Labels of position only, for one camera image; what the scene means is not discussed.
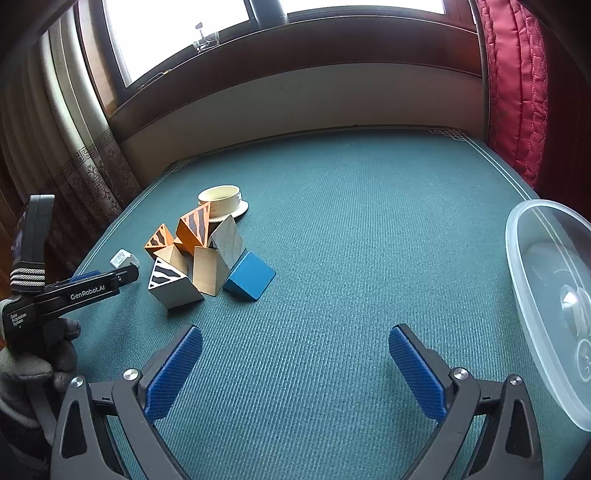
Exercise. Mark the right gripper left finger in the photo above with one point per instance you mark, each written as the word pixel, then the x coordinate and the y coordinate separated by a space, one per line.
pixel 165 373

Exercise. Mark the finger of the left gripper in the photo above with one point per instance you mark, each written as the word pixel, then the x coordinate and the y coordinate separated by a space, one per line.
pixel 84 276
pixel 123 276

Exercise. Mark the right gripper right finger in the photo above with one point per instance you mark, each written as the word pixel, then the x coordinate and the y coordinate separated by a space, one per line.
pixel 424 371

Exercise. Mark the white zebra-striped wedge block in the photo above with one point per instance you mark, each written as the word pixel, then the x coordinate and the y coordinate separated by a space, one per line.
pixel 170 286

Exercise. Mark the small orange tiger-striped wedge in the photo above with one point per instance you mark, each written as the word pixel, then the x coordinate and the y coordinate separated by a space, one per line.
pixel 160 239

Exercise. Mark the large orange tiger-striped wedge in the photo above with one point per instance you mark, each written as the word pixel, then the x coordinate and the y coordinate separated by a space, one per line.
pixel 193 228

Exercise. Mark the plain wooden triangular block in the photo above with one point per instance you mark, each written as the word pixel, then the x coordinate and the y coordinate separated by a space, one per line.
pixel 209 270

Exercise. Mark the grey gloved left hand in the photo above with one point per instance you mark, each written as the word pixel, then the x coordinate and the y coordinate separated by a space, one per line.
pixel 32 388

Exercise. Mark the small white cube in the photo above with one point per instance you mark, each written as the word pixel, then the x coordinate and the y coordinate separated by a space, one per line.
pixel 123 258

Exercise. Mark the small plain wooden wedge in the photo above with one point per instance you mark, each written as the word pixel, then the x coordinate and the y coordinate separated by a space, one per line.
pixel 172 256

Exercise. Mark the plain wooden rectangular block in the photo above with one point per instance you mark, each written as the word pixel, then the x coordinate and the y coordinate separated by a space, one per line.
pixel 227 241

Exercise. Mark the blue wooden wedge block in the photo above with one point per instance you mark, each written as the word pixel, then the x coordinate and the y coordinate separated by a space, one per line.
pixel 249 278

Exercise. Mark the patterned beige curtain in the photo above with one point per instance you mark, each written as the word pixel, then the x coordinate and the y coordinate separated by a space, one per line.
pixel 55 139

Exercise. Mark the clear plastic bowl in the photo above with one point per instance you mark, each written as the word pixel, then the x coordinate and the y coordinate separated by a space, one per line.
pixel 548 255

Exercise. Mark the glass item on windowsill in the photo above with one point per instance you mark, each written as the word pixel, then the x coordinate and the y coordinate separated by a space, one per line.
pixel 205 42

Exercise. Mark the red quilted curtain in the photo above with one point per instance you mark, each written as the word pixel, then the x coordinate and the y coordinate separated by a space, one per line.
pixel 517 71

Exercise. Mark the dark wooden window frame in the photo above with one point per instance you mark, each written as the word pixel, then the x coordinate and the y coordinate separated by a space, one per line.
pixel 247 51

